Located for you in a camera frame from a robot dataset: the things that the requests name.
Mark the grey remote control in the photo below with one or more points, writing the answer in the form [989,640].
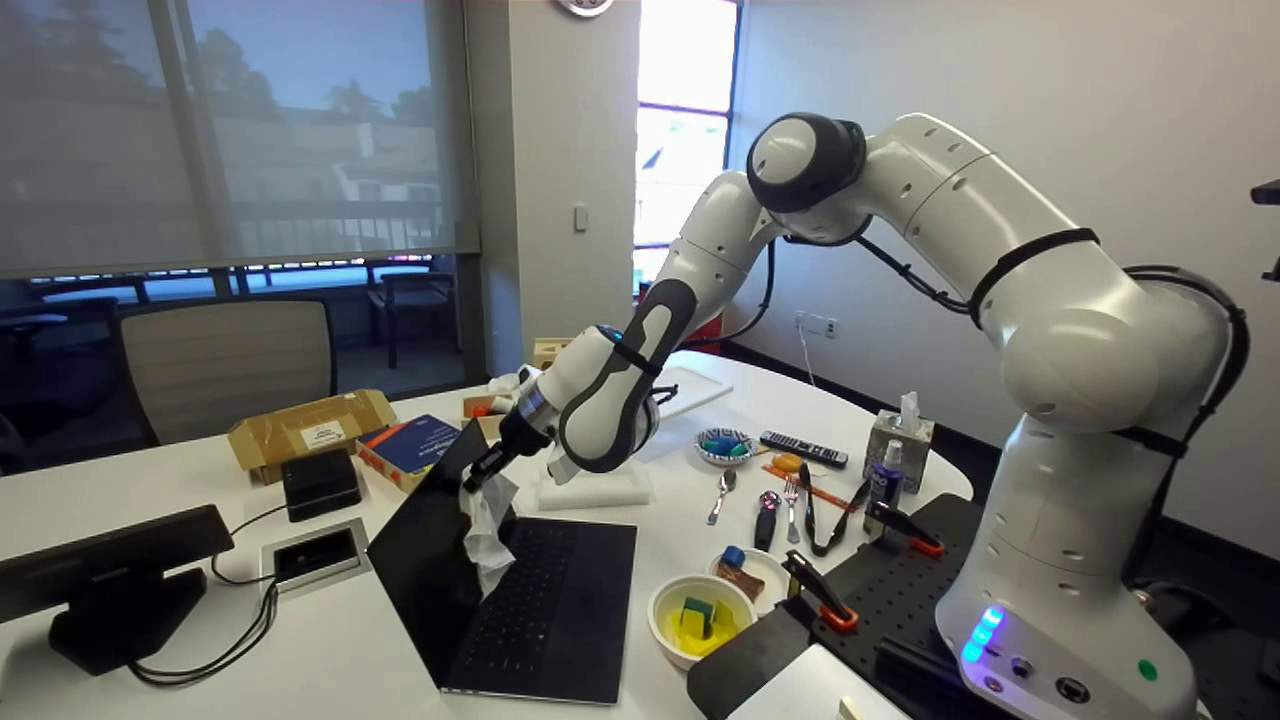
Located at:
[802,449]

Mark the white paper napkin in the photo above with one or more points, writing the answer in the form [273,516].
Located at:
[908,412]
[490,532]

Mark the black orange clamp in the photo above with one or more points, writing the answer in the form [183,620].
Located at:
[912,531]
[821,597]

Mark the white bowl with yellow inside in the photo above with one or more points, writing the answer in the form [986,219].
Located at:
[665,600]

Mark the orange disc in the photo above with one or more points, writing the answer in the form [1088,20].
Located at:
[785,465]

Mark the blue toy block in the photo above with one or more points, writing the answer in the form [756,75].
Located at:
[733,556]

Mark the small white plate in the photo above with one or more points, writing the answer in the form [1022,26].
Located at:
[771,573]

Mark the blue book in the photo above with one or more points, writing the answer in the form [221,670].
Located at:
[404,445]

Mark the brown cardboard package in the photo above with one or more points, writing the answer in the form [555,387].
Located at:
[313,432]

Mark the small blue bowl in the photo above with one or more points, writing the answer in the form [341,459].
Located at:
[724,449]

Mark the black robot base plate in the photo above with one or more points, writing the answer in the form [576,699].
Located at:
[893,600]

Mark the wall clock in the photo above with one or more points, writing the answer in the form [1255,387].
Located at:
[587,7]

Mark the white plastic bin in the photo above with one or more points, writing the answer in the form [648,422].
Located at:
[703,387]

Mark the white paper sheet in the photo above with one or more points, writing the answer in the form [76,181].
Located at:
[814,694]

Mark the black marker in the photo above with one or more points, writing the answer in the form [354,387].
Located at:
[766,520]

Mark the dark mesh office chair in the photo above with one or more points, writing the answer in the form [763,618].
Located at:
[32,387]

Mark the black video conference bar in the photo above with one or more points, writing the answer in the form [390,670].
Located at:
[107,573]

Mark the grey office chair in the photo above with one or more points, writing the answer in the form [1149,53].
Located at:
[224,366]

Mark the white wall outlet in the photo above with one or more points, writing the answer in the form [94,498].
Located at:
[817,325]

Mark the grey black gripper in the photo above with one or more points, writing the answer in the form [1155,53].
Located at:
[523,426]

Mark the black laptop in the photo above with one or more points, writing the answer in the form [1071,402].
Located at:
[561,615]

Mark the green toy block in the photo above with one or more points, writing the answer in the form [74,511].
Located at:
[697,618]

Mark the metal spoon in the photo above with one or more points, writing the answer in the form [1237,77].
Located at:
[720,498]

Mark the small black box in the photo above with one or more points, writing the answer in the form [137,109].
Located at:
[322,482]

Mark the chair behind glass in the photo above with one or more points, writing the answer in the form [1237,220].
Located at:
[412,304]

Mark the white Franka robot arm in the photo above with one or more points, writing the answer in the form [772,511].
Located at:
[1064,345]

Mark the table power outlet box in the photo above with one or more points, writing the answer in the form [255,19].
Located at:
[322,552]

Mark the white light switch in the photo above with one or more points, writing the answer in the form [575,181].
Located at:
[581,219]

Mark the black camera on stand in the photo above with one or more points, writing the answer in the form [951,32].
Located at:
[1265,192]

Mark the small wooden box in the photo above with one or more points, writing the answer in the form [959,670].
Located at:
[483,407]

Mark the brown toy block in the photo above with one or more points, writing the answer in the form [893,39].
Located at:
[742,584]

